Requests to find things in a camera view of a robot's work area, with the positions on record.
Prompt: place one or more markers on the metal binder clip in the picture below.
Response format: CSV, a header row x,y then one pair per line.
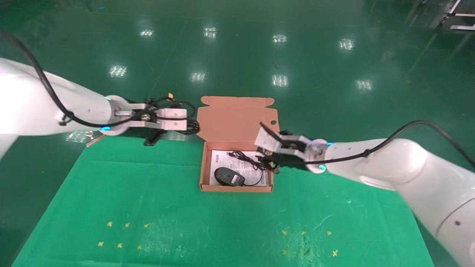
x,y
94,141

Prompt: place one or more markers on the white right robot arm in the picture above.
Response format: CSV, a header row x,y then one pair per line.
x,y
389,163

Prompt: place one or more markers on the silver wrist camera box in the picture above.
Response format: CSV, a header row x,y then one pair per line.
x,y
174,118
265,141

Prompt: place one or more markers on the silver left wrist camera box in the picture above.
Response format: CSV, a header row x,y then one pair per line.
x,y
174,118

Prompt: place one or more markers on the white printed instruction sheet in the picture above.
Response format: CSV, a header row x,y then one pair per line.
x,y
222,159

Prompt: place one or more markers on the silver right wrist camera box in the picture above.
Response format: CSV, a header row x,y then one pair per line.
x,y
265,141

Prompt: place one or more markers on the orange cardboard box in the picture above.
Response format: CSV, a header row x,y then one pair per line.
x,y
233,122

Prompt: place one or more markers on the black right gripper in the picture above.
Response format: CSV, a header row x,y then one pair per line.
x,y
291,160

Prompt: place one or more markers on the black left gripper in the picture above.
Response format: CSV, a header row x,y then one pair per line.
x,y
154,138

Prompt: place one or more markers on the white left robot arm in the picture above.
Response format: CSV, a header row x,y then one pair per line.
x,y
29,107

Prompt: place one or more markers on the green table cloth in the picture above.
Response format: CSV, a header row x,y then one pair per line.
x,y
222,222

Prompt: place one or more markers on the white metal frame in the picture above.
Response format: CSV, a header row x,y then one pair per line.
x,y
464,15

